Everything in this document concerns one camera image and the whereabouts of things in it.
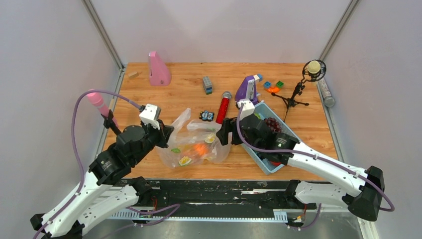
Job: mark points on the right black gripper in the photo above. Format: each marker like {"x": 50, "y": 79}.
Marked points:
{"x": 228, "y": 125}

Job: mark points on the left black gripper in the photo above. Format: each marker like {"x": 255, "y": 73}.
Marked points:
{"x": 164, "y": 132}

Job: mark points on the clear plastic fruit bag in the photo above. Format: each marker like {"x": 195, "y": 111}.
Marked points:
{"x": 192, "y": 142}

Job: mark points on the orange fruit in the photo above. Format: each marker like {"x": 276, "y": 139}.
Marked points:
{"x": 202, "y": 149}

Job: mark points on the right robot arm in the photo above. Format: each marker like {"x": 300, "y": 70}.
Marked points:
{"x": 357, "y": 189}

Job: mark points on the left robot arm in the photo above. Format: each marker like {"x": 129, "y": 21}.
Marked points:
{"x": 78, "y": 213}

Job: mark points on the black owl toy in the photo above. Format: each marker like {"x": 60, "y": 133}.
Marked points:
{"x": 206, "y": 116}

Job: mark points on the red glitter microphone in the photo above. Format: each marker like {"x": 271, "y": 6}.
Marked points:
{"x": 223, "y": 108}

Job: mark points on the light blue plastic basket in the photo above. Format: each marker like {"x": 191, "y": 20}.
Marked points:
{"x": 264, "y": 164}

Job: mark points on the purple metronome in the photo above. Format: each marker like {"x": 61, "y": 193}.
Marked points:
{"x": 247, "y": 89}

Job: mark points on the dark purple grape bunch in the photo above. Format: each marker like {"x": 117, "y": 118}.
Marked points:
{"x": 273, "y": 124}

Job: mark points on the grey stacked toy bricks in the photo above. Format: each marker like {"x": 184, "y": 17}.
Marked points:
{"x": 207, "y": 85}

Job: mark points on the orange blue green toy bricks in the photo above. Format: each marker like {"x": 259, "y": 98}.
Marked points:
{"x": 269, "y": 87}

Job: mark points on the red apple front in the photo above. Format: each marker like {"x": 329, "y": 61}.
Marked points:
{"x": 277, "y": 163}

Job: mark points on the pink metronome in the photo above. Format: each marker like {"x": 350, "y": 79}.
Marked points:
{"x": 159, "y": 73}

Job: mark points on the small wooden block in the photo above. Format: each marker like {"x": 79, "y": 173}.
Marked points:
{"x": 133, "y": 75}

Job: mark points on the pink microphone on stand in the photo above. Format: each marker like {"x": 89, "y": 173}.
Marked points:
{"x": 109, "y": 121}

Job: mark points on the black tripod microphone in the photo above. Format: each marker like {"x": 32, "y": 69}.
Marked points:
{"x": 313, "y": 71}

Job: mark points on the glitter clear tube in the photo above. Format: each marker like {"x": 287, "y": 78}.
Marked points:
{"x": 328, "y": 99}

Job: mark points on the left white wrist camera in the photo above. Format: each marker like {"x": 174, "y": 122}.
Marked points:
{"x": 149, "y": 116}

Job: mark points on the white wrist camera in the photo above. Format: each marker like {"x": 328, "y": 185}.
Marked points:
{"x": 246, "y": 108}
{"x": 149, "y": 116}

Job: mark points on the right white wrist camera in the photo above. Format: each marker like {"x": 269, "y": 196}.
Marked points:
{"x": 246, "y": 108}

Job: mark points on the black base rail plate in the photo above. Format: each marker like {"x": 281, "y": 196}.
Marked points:
{"x": 222, "y": 198}

